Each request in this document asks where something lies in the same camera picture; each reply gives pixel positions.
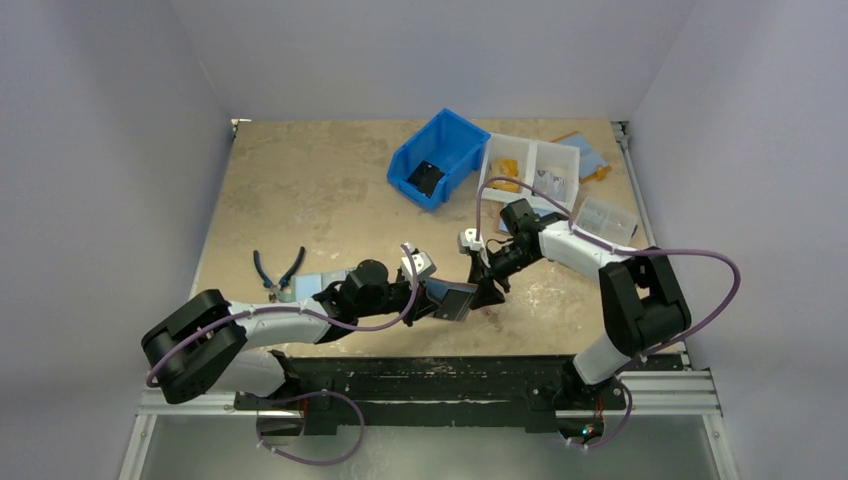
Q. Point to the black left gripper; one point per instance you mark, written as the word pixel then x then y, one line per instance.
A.
pixel 420 306

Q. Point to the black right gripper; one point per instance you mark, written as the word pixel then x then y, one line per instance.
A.
pixel 483 266

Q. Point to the dark grey card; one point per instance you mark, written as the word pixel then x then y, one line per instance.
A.
pixel 454 306

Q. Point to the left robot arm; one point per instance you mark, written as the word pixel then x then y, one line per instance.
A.
pixel 204 345

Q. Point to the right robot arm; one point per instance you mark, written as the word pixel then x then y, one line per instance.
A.
pixel 642 303

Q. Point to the black card in blue bin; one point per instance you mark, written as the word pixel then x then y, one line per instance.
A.
pixel 425 178

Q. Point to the card in white tray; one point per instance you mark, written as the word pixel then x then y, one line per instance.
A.
pixel 550 183

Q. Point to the orange card holder in tray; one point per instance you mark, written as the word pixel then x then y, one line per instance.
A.
pixel 502 168

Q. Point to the white divided plastic tray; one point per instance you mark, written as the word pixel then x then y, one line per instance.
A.
pixel 534 155

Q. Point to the clear plastic screw box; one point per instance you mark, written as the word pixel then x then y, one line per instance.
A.
pixel 607 221

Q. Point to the blue plastic bin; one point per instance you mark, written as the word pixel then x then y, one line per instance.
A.
pixel 449 141

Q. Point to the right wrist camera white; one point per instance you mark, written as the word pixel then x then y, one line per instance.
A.
pixel 470 242

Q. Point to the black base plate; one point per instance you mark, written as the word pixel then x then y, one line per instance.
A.
pixel 453 391

